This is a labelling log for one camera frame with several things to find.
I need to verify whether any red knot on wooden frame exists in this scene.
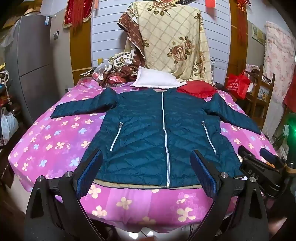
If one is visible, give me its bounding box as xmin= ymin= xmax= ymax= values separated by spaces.
xmin=236 ymin=0 xmax=251 ymax=47

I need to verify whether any bed with pink floral sheet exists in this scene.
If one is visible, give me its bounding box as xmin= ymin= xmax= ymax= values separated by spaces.
xmin=8 ymin=77 xmax=278 ymax=234

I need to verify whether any cream floral quilt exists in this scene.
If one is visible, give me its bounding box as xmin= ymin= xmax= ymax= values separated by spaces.
xmin=124 ymin=1 xmax=212 ymax=84

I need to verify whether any white plastic bag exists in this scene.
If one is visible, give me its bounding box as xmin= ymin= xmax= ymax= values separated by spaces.
xmin=1 ymin=108 xmax=19 ymax=142

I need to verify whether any brown floral blanket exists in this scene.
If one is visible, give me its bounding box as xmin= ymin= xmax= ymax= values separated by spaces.
xmin=102 ymin=10 xmax=146 ymax=88

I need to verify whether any red cloth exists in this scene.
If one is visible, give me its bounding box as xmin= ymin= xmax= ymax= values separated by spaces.
xmin=177 ymin=81 xmax=219 ymax=99

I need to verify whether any teal puffer jacket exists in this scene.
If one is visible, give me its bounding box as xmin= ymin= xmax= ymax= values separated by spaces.
xmin=50 ymin=88 xmax=262 ymax=188

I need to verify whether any white pillow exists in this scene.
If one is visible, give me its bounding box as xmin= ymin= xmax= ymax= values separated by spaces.
xmin=131 ymin=66 xmax=188 ymax=89

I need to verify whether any wooden chair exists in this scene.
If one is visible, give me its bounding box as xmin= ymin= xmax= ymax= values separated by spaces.
xmin=245 ymin=65 xmax=275 ymax=130

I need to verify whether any red plastic bag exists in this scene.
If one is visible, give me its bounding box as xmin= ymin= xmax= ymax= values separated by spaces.
xmin=225 ymin=72 xmax=251 ymax=99

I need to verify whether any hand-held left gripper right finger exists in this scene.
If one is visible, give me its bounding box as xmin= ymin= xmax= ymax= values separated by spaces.
xmin=190 ymin=149 xmax=270 ymax=241

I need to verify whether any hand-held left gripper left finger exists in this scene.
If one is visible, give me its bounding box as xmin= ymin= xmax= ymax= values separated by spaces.
xmin=23 ymin=149 xmax=104 ymax=241

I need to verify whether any cluttered wooden shelf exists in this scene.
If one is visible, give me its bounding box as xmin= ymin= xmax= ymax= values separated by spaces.
xmin=0 ymin=62 xmax=21 ymax=149

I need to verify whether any grey refrigerator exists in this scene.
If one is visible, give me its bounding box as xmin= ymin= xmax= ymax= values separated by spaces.
xmin=5 ymin=15 xmax=60 ymax=126

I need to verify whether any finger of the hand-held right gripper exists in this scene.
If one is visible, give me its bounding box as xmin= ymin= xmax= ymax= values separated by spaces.
xmin=238 ymin=146 xmax=257 ymax=163
xmin=259 ymin=148 xmax=286 ymax=167

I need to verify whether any small framed wall picture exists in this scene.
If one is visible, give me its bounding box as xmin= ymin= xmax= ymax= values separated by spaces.
xmin=252 ymin=24 xmax=266 ymax=44

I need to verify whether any clear plastic bag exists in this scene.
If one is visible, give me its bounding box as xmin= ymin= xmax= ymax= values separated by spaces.
xmin=92 ymin=63 xmax=107 ymax=81

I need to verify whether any red fringed banner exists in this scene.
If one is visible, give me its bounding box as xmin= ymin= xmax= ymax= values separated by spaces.
xmin=63 ymin=0 xmax=94 ymax=29

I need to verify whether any pink floral curtain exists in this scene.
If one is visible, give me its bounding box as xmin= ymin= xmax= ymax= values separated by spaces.
xmin=264 ymin=21 xmax=296 ymax=130

